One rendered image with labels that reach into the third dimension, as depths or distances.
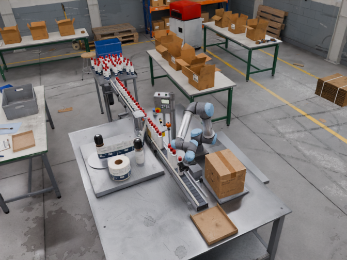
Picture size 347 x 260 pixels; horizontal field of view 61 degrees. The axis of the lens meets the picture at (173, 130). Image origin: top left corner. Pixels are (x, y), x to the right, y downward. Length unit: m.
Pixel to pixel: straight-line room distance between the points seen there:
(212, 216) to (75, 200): 2.07
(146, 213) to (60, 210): 1.67
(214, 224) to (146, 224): 0.54
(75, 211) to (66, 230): 0.28
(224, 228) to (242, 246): 0.71
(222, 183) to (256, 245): 0.89
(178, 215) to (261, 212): 0.68
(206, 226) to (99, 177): 1.11
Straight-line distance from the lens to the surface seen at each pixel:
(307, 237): 3.65
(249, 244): 3.16
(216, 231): 2.44
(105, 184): 2.82
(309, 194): 4.10
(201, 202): 2.56
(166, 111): 2.90
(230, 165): 2.54
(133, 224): 2.52
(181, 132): 2.49
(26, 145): 3.82
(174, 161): 2.80
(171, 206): 2.60
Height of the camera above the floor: 2.78
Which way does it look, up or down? 34 degrees down
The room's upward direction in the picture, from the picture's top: 3 degrees counter-clockwise
